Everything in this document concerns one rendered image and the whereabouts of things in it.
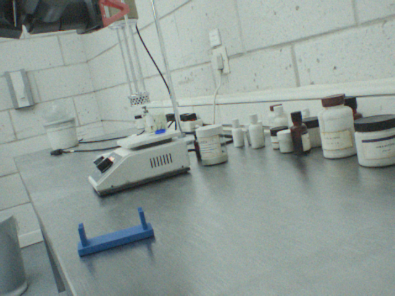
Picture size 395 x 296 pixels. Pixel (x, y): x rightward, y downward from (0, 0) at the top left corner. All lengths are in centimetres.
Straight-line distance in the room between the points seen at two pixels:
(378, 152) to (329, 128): 12
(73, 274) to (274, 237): 24
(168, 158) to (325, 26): 46
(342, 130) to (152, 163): 37
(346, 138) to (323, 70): 30
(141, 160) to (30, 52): 253
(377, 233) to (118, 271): 28
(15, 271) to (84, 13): 189
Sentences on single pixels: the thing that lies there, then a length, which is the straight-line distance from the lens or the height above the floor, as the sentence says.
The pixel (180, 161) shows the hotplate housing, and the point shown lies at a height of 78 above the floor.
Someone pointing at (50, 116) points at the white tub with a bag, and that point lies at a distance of 193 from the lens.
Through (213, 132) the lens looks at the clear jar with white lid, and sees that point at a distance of 92.
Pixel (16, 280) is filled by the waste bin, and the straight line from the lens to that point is 258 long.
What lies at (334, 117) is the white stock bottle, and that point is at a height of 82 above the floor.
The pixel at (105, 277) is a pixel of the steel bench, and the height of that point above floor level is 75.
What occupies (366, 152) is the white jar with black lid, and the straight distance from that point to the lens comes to 73.
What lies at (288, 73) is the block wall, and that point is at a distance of 118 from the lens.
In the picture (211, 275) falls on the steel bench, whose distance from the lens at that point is 45.
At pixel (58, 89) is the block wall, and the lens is 335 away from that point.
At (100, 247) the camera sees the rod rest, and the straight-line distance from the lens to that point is 59.
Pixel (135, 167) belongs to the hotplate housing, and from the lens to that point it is 88.
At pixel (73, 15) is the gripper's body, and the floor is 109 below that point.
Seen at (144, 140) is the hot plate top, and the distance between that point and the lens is 89.
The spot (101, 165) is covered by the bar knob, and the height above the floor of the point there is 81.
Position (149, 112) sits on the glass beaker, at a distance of 91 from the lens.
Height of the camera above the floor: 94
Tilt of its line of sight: 9 degrees down
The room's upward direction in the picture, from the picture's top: 12 degrees counter-clockwise
